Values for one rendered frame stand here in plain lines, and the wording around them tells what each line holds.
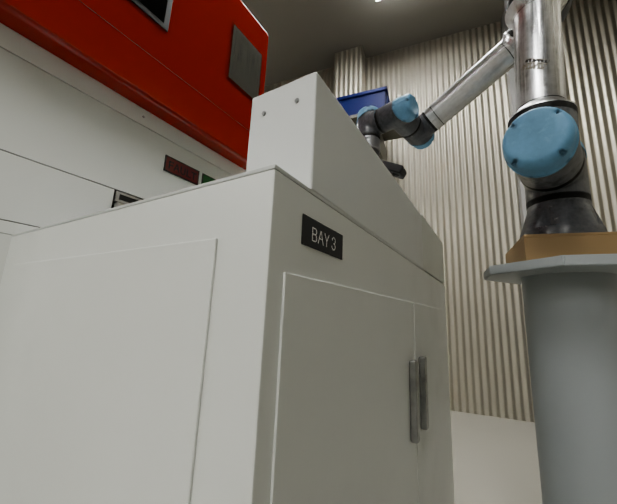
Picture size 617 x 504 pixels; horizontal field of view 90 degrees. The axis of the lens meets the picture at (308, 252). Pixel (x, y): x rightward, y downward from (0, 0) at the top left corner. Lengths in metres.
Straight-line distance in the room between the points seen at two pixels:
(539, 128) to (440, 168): 2.48
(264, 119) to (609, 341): 0.71
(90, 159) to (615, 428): 1.17
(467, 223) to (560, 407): 2.35
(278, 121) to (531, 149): 0.52
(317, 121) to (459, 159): 2.92
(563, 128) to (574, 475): 0.62
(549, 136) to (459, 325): 2.29
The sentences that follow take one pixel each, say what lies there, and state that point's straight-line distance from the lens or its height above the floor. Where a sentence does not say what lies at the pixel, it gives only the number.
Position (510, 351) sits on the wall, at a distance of 2.95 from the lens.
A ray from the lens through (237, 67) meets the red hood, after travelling 1.29.
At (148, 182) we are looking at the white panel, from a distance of 0.95.
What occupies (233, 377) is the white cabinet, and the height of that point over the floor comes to 0.65.
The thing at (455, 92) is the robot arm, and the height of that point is 1.35.
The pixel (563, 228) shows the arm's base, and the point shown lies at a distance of 0.82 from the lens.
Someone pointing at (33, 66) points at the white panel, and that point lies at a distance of 0.92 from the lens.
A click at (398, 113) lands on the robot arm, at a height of 1.27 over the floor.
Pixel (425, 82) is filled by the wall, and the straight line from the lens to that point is 3.72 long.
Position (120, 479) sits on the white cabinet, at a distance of 0.39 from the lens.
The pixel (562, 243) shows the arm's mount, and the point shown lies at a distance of 0.80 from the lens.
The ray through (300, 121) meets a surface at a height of 0.90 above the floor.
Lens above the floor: 0.70
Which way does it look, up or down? 12 degrees up
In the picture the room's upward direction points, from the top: 3 degrees clockwise
